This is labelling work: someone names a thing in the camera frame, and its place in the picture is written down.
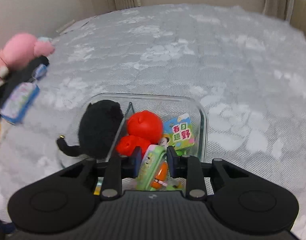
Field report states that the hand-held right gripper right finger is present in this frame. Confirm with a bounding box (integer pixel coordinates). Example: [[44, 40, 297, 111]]
[[166, 145, 246, 201]]

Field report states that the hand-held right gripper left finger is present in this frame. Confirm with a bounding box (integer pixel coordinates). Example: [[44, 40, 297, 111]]
[[58, 146, 143, 201]]

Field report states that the green and pink toy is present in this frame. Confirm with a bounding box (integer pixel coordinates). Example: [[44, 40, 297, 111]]
[[135, 144, 184, 191]]

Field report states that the colourful card packet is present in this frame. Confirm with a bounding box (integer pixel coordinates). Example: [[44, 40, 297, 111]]
[[160, 114, 195, 151]]

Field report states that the red toy figure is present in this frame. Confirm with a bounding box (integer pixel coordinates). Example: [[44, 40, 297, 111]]
[[115, 110, 164, 156]]

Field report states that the black plush toy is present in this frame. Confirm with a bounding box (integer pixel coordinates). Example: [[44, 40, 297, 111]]
[[57, 99, 124, 159]]

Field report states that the clear glass container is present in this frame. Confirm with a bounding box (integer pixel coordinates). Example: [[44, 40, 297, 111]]
[[57, 93, 209, 198]]

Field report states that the blue white pouch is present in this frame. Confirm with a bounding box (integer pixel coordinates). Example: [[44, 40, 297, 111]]
[[0, 83, 40, 126]]

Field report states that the black cloth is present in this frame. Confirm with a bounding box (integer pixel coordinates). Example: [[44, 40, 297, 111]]
[[0, 56, 50, 113]]

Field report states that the person's leg in jeans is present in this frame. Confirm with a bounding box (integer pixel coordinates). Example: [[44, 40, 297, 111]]
[[0, 216, 16, 240]]

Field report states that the pink plush toy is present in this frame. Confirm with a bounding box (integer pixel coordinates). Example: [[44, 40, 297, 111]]
[[0, 32, 55, 81]]

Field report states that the beige padded headboard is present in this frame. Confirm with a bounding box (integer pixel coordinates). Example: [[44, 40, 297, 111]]
[[291, 0, 306, 39]]

